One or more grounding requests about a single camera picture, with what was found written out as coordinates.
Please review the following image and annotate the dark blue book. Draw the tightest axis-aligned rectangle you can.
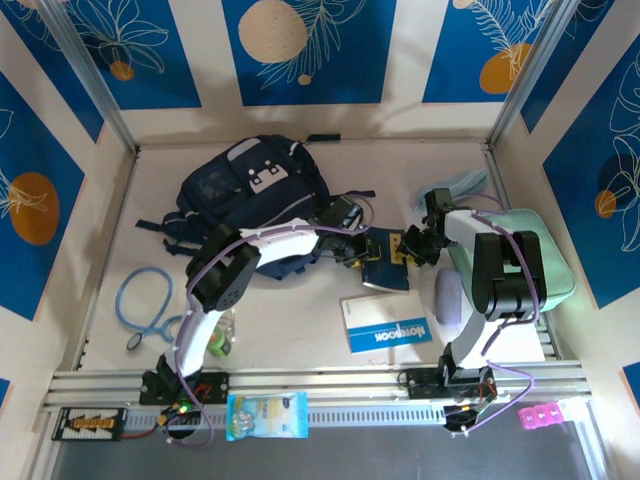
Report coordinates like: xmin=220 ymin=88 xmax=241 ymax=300
xmin=360 ymin=227 xmax=414 ymax=292

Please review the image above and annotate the blue white notebook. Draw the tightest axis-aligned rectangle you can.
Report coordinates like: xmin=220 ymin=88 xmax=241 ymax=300
xmin=340 ymin=294 xmax=434 ymax=355

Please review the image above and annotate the light blue pencil pouch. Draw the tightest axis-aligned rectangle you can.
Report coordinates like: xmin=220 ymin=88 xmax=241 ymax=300
xmin=417 ymin=168 xmax=489 ymax=211

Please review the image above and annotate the navy blue backpack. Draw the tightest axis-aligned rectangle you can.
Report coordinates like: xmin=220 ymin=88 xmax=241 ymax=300
xmin=135 ymin=132 xmax=376 ymax=281

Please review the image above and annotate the mint green zip case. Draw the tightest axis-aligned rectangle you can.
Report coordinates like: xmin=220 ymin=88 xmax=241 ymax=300
xmin=447 ymin=208 xmax=576 ymax=314

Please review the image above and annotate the green tape roll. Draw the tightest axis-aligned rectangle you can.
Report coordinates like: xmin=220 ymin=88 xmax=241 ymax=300
xmin=208 ymin=327 xmax=234 ymax=357

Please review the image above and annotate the blue snack packet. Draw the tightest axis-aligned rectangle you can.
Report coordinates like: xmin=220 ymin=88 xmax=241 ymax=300
xmin=225 ymin=392 xmax=310 ymax=442

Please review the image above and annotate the pink pill box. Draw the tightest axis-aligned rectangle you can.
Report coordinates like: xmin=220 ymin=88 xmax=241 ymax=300
xmin=517 ymin=402 xmax=564 ymax=431

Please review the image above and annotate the clear plastic box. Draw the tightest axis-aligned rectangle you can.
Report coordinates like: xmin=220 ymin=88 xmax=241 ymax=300
xmin=558 ymin=398 xmax=590 ymax=424

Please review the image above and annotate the blue stethoscope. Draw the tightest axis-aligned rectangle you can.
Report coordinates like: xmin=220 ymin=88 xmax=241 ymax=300
xmin=115 ymin=266 xmax=239 ymax=351

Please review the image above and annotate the black power distribution board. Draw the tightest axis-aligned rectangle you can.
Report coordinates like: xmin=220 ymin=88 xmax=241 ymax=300
xmin=51 ymin=407 xmax=127 ymax=442

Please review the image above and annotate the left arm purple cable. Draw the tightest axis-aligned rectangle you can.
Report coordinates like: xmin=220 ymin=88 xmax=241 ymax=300
xmin=169 ymin=192 xmax=376 ymax=446

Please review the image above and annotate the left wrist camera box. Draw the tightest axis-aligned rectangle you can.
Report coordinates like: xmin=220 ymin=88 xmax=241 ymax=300
xmin=330 ymin=197 xmax=364 ymax=227

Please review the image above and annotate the aluminium rail frame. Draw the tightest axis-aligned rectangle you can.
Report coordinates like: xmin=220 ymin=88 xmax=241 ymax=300
xmin=42 ymin=362 xmax=594 ymax=436

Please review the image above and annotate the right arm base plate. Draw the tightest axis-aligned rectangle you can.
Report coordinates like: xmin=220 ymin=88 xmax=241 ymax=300
xmin=398 ymin=368 xmax=499 ymax=401

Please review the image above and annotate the blue floral wall poster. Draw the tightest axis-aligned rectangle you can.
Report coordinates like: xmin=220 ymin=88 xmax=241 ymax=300
xmin=0 ymin=69 xmax=86 ymax=322
xmin=422 ymin=0 xmax=549 ymax=105
xmin=519 ymin=0 xmax=640 ymax=135
xmin=542 ymin=37 xmax=640 ymax=310
xmin=47 ymin=0 xmax=203 ymax=111
xmin=0 ymin=0 xmax=106 ymax=145
xmin=221 ymin=0 xmax=399 ymax=107

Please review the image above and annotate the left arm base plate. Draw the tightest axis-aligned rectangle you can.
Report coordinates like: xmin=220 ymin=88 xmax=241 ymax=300
xmin=138 ymin=372 xmax=231 ymax=406

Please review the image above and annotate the aluminium corner post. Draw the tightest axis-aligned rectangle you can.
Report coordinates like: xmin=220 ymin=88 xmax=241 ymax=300
xmin=37 ymin=0 xmax=139 ymax=154
xmin=487 ymin=0 xmax=581 ymax=146

